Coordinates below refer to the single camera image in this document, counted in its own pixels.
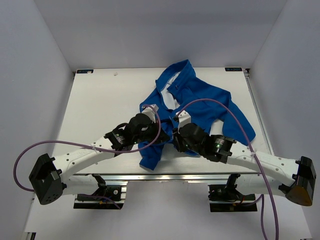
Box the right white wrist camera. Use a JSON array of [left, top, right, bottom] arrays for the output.
[[173, 110, 192, 130]]

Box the aluminium right side rail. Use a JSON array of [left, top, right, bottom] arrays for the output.
[[243, 68, 274, 155]]

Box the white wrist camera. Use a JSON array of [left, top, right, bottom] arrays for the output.
[[141, 104, 159, 123], [173, 110, 192, 130]]

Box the right corner label sticker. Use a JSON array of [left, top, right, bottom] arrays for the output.
[[224, 67, 243, 72]]

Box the aluminium rail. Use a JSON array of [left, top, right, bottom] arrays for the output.
[[243, 68, 274, 155], [74, 172, 251, 182]]

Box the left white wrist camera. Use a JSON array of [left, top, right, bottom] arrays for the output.
[[141, 104, 159, 123]]

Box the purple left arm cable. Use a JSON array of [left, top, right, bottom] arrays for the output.
[[12, 103, 162, 210]]

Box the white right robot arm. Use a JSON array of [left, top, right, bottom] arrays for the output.
[[172, 123, 317, 207]]

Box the left corner label sticker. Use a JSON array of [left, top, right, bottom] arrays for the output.
[[76, 69, 94, 74]]

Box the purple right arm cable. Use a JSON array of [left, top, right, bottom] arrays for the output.
[[173, 98, 280, 240]]

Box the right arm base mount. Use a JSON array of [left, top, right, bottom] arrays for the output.
[[208, 184, 258, 213]]

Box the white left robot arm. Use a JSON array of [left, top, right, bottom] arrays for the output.
[[29, 113, 170, 205]]

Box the blue zip jacket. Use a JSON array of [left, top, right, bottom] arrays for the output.
[[138, 58, 257, 172]]

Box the corner label sticker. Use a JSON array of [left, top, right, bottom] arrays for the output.
[[76, 69, 94, 74], [224, 67, 243, 72]]

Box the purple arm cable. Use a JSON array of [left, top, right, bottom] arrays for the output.
[[173, 98, 280, 240], [12, 103, 162, 210]]

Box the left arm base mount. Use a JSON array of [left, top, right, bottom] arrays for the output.
[[73, 182, 127, 210]]

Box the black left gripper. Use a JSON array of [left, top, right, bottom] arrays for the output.
[[133, 119, 170, 145]]

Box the aluminium front rail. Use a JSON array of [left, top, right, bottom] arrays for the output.
[[74, 172, 251, 182]]

